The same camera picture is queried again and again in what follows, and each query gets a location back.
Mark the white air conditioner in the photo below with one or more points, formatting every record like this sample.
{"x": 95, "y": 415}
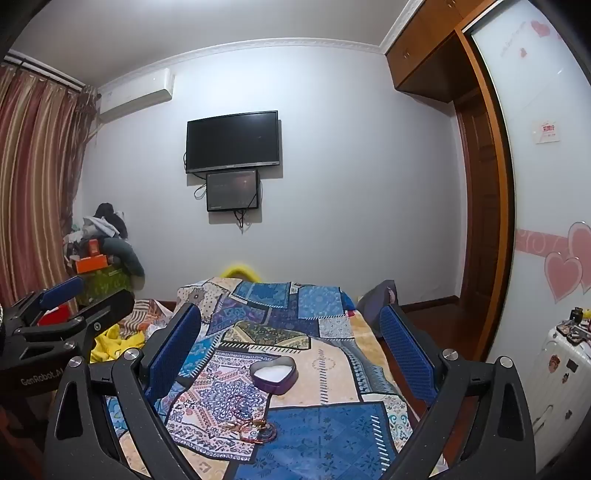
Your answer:
{"x": 138, "y": 94}

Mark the pile of small trinkets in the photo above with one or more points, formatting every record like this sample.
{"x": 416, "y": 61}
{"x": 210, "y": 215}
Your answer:
{"x": 572, "y": 325}

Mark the white suitcase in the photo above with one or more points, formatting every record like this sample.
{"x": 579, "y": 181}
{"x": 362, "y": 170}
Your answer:
{"x": 558, "y": 383}

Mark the dark curtain rod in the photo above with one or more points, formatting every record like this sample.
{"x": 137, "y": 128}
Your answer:
{"x": 51, "y": 74}

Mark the yellow cloth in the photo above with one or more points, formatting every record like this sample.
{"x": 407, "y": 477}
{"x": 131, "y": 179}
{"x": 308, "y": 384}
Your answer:
{"x": 115, "y": 344}

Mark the brown wooden door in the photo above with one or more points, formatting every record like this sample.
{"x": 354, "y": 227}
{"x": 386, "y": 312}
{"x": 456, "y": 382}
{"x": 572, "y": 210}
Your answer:
{"x": 480, "y": 207}

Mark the red bag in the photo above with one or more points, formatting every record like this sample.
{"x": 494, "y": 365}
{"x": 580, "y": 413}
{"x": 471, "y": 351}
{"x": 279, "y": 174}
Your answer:
{"x": 53, "y": 316}

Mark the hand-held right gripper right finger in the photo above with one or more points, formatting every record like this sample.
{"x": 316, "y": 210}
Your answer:
{"x": 406, "y": 353}

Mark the small black wall monitor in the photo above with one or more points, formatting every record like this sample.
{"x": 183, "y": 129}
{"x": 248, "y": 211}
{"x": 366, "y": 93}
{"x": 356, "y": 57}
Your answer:
{"x": 232, "y": 190}

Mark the striped red curtain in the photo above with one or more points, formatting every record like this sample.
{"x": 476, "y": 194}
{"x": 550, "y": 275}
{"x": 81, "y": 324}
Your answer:
{"x": 32, "y": 184}

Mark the green patterned box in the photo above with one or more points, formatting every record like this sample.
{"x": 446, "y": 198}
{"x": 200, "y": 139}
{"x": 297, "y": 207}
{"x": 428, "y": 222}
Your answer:
{"x": 104, "y": 286}

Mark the white paper note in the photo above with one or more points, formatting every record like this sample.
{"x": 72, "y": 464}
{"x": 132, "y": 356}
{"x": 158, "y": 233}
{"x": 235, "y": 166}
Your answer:
{"x": 545, "y": 131}

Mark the black wall television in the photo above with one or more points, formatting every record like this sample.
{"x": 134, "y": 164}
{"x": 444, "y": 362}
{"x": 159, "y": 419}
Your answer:
{"x": 233, "y": 141}

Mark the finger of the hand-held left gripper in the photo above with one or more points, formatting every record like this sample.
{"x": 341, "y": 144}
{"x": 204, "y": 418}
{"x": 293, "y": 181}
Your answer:
{"x": 60, "y": 291}
{"x": 108, "y": 310}

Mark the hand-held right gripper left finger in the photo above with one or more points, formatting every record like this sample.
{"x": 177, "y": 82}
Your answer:
{"x": 173, "y": 353}

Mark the pile of clothes and boxes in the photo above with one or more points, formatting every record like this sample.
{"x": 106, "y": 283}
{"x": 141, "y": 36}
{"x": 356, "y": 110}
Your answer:
{"x": 115, "y": 249}

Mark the grey bag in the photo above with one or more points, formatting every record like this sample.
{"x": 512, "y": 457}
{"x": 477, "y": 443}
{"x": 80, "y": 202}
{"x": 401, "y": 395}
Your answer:
{"x": 374, "y": 302}

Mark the patchwork printed blanket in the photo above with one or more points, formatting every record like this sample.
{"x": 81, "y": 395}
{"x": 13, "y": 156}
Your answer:
{"x": 323, "y": 415}

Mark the orange box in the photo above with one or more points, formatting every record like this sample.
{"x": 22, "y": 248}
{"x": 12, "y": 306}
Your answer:
{"x": 92, "y": 264}

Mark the striped orange cloth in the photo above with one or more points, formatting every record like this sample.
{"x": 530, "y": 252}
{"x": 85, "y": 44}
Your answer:
{"x": 145, "y": 311}

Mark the purple heart-shaped tin box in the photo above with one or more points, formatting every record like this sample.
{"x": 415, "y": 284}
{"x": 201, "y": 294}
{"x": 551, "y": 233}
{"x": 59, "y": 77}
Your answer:
{"x": 272, "y": 381}

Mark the wooden overhead cabinet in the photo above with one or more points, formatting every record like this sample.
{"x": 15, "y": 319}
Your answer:
{"x": 429, "y": 50}

